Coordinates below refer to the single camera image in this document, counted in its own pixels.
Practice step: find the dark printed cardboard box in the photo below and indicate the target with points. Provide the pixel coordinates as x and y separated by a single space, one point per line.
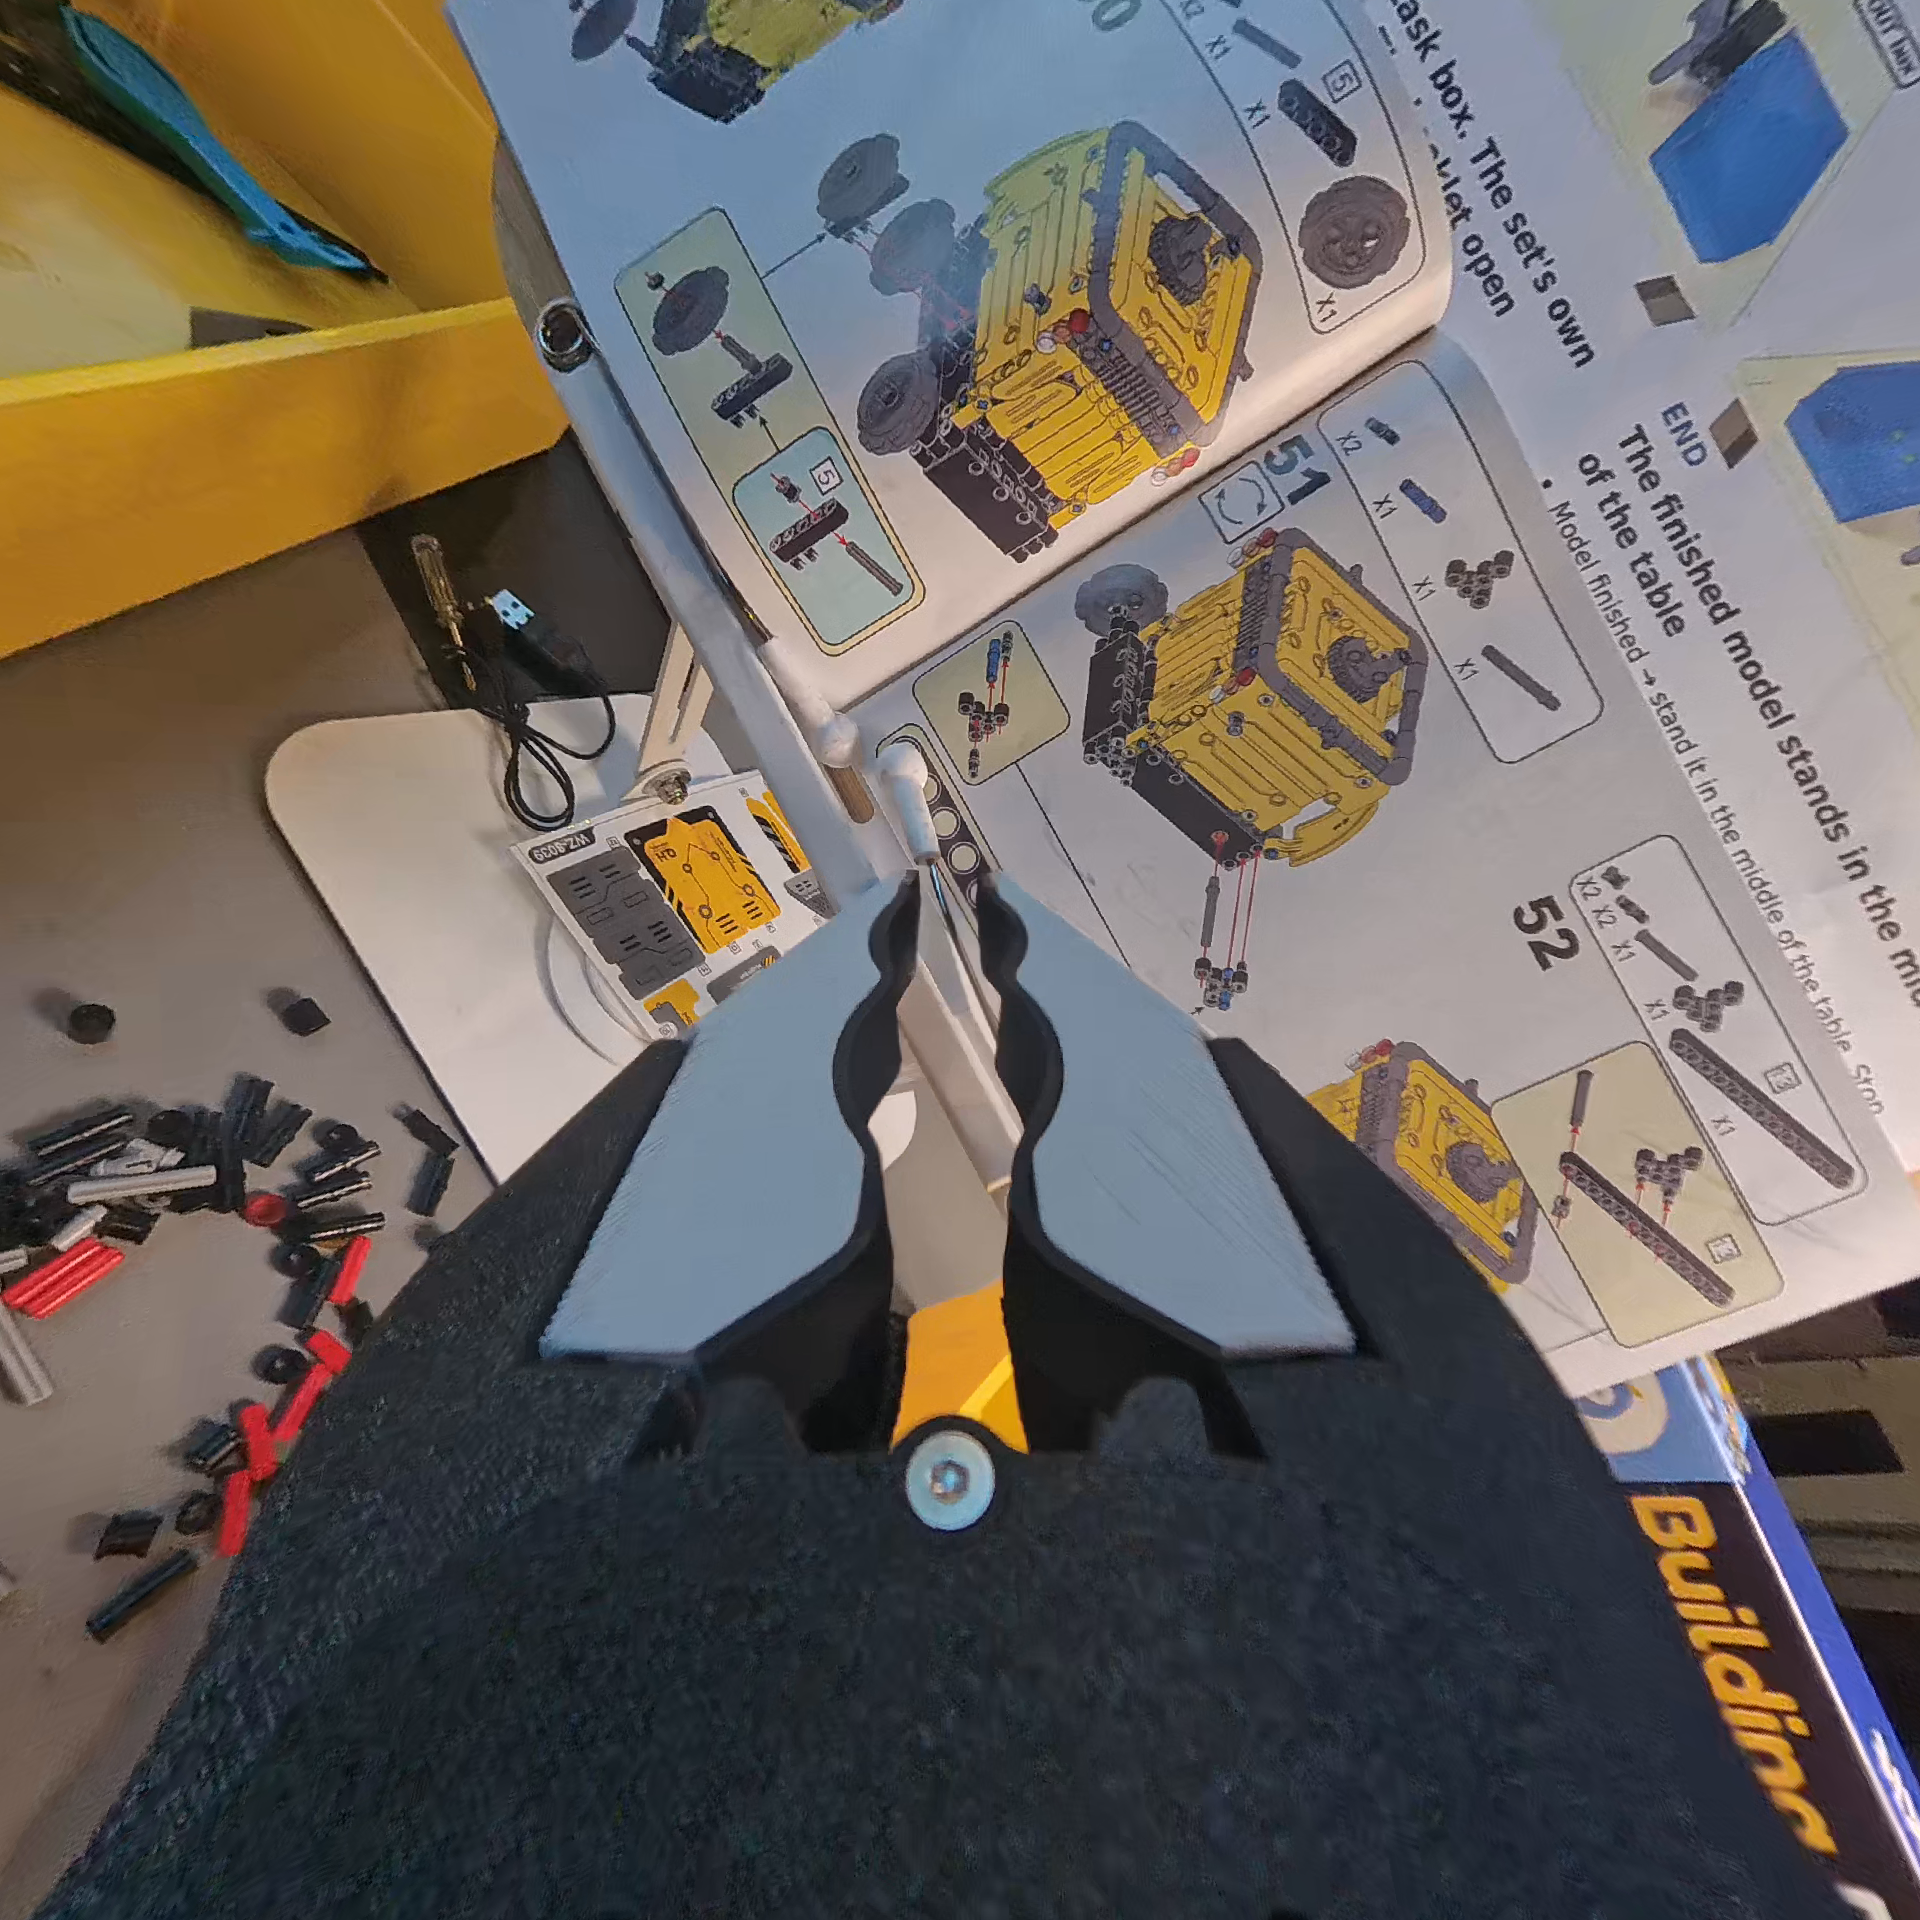
1772 1622

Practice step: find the beige stand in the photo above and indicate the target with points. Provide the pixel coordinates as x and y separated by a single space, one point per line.
721 601

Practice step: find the black flat pad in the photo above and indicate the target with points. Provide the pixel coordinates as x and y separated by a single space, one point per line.
616 585

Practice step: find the open instruction booklet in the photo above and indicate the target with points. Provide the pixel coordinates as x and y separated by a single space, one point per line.
1201 601

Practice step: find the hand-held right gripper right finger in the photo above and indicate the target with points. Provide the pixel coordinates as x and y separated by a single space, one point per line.
1171 1200

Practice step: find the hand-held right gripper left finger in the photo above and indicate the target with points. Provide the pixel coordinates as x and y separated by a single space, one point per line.
721 1200

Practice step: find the pile of small brick pieces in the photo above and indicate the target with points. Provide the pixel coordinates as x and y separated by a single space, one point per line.
286 1291

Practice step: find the building instruction booklet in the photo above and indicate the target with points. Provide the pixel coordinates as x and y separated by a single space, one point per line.
674 886

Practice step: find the teal and black brick tool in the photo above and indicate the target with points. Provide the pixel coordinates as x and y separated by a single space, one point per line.
210 135

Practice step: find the printed picture sheet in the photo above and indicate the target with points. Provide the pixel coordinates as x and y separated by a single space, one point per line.
1772 299

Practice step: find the grey desk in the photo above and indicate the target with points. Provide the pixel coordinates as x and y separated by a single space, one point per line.
180 841

